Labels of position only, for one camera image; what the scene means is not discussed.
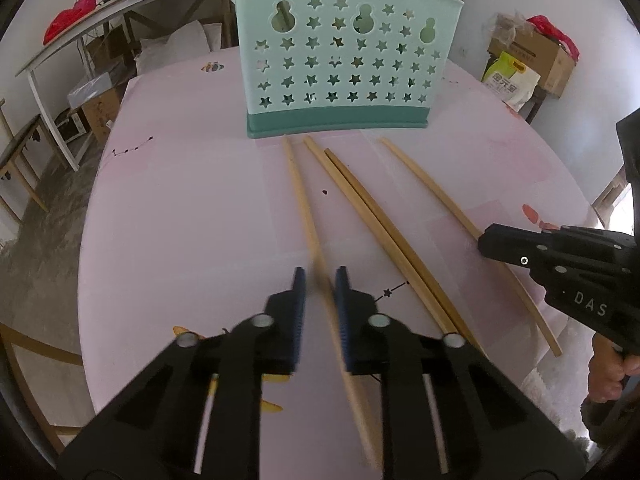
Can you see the wooden chair with dark seat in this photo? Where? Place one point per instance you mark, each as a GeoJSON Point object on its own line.
{"type": "Point", "coordinates": [20, 145]}

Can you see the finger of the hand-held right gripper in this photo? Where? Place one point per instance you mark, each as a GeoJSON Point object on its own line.
{"type": "Point", "coordinates": [510, 247]}

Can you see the wooden chopstick pair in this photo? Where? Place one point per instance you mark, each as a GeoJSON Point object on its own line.
{"type": "Point", "coordinates": [391, 235]}

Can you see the white microwave oven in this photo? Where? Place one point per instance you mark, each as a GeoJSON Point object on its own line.
{"type": "Point", "coordinates": [72, 127]}

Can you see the grey flat box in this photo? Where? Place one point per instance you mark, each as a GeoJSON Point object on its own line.
{"type": "Point", "coordinates": [92, 90]}

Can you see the large cardboard box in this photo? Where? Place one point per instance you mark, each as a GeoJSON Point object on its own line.
{"type": "Point", "coordinates": [540, 57]}

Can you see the person's right forearm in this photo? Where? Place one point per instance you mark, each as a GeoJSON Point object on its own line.
{"type": "Point", "coordinates": [597, 420]}

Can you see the red plastic bag in box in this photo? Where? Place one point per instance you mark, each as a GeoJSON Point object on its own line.
{"type": "Point", "coordinates": [547, 27]}

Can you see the dark wooden stool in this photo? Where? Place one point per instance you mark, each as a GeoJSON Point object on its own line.
{"type": "Point", "coordinates": [532, 107]}

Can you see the person's right hand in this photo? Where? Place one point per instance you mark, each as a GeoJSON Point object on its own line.
{"type": "Point", "coordinates": [607, 370]}

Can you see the teal plastic utensil holder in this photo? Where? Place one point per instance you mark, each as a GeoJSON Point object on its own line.
{"type": "Point", "coordinates": [325, 115]}

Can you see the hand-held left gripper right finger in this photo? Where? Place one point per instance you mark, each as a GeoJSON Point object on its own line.
{"type": "Point", "coordinates": [342, 310]}

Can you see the red plastic bag on desk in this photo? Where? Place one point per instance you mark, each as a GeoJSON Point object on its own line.
{"type": "Point", "coordinates": [67, 20]}

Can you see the cardboard box under desk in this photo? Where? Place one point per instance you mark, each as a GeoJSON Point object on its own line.
{"type": "Point", "coordinates": [102, 112]}

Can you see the curved wooden chair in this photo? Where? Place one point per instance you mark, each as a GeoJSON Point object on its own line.
{"type": "Point", "coordinates": [40, 347]}

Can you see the white woven sack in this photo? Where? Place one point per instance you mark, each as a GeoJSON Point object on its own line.
{"type": "Point", "coordinates": [170, 50]}

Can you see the white and yellow rice bag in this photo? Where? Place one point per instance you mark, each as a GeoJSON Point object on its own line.
{"type": "Point", "coordinates": [510, 82]}

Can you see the clear plastic bag in box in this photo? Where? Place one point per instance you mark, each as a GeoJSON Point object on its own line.
{"type": "Point", "coordinates": [510, 22]}

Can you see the white desk with wooden top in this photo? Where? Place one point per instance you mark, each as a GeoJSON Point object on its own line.
{"type": "Point", "coordinates": [54, 122]}

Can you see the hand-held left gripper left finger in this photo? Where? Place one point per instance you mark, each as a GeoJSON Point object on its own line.
{"type": "Point", "coordinates": [299, 310]}

